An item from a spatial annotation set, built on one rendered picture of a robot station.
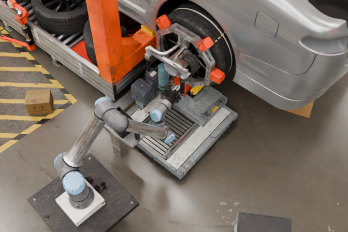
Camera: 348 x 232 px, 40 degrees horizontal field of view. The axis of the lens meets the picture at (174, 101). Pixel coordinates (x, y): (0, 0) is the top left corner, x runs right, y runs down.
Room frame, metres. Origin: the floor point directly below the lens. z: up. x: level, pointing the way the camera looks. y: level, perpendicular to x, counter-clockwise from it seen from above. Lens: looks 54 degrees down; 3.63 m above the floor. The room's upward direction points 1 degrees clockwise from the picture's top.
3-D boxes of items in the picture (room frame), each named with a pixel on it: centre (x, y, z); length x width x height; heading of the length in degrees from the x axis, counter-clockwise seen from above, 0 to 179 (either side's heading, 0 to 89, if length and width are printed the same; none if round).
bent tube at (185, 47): (2.33, -0.08, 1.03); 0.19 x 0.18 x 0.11; 141
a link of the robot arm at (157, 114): (2.05, 0.11, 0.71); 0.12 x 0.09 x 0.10; 147
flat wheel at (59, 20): (3.58, 1.09, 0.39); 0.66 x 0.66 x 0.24
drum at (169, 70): (2.44, -0.03, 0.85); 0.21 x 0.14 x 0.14; 141
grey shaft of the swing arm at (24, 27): (3.27, 1.45, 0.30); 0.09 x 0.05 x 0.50; 51
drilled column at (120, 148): (2.12, 0.46, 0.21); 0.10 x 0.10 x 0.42; 51
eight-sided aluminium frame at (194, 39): (2.49, -0.08, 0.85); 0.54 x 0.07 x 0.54; 51
